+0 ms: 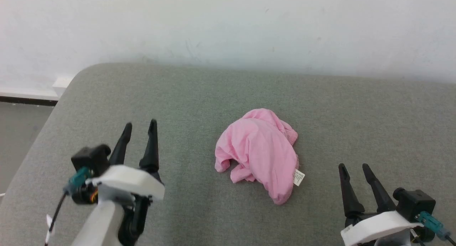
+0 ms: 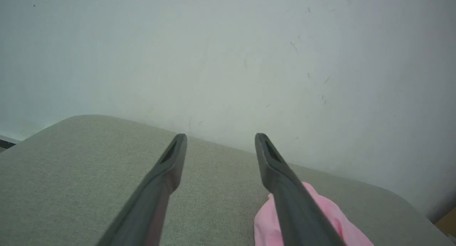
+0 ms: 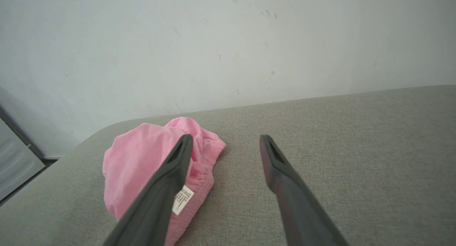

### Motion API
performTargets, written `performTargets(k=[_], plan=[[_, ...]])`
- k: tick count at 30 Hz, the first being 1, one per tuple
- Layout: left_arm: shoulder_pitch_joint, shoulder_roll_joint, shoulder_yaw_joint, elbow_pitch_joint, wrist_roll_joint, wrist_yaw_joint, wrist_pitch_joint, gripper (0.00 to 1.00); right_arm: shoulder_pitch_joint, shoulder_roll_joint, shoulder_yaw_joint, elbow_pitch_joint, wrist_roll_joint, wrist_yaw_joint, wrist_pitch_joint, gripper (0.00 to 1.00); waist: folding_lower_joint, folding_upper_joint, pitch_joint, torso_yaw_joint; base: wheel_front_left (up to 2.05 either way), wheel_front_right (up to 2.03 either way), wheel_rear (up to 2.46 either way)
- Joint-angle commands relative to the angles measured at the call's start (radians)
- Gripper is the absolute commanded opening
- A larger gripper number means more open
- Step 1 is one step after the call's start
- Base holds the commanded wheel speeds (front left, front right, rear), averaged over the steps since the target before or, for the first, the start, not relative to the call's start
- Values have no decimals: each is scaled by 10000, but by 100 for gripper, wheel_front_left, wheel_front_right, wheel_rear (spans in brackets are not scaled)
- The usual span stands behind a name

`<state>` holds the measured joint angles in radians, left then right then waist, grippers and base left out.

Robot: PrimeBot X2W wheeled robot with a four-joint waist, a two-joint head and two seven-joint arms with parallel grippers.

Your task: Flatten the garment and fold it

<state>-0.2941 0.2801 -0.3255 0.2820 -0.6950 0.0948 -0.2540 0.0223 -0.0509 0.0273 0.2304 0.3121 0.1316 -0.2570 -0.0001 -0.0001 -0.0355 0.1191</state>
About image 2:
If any pink garment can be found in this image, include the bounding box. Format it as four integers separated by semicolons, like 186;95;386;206
254;182;374;246

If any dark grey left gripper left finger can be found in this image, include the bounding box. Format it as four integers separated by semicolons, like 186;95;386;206
96;133;188;246

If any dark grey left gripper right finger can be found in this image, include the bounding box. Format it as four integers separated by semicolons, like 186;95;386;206
254;133;347;246

